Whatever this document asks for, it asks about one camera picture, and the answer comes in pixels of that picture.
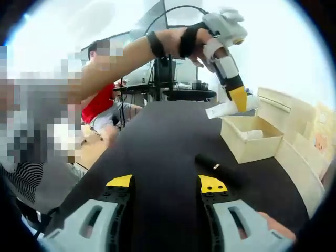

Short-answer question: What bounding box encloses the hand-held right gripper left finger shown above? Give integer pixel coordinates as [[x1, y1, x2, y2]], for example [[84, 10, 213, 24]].
[[37, 174, 137, 252]]

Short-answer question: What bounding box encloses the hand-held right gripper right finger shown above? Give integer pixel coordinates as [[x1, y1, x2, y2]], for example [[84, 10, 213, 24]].
[[197, 174, 292, 252]]

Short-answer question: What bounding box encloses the dark blue cosmetic bottle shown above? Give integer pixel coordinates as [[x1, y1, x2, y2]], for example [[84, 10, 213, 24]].
[[195, 154, 244, 187]]

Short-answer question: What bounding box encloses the yellow lace-trimmed cloth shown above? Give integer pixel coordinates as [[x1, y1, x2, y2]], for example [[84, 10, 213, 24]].
[[313, 103, 329, 153]]

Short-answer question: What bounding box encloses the person's right hand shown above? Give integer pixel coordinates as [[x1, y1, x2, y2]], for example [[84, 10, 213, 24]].
[[257, 211, 297, 242]]

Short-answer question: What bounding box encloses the person's left hand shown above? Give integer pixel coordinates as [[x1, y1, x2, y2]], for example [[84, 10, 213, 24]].
[[180, 27, 211, 68]]

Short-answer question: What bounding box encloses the black mesh desk organizer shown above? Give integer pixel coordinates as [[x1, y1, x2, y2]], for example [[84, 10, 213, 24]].
[[192, 81, 209, 91]]

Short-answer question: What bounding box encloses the black background desk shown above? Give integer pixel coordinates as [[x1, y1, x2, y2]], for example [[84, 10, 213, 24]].
[[112, 83, 217, 102]]

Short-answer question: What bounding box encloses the computer monitor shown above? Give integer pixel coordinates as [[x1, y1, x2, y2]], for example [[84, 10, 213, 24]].
[[130, 0, 169, 37]]

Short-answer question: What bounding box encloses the striped black white garment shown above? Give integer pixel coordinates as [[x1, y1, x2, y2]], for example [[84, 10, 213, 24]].
[[0, 162, 44, 204]]

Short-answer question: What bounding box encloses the cream desktop organizer cabinet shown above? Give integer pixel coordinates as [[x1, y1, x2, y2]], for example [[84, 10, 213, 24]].
[[257, 86, 333, 220]]

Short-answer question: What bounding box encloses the black table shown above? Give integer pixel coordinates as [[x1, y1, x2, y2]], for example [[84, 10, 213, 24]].
[[46, 101, 316, 252]]

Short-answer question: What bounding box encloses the black hand strap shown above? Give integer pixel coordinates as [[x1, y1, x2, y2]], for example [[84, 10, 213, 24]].
[[180, 22, 211, 58]]

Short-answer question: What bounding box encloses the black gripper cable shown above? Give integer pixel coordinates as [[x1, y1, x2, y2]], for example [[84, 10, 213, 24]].
[[145, 4, 211, 35]]

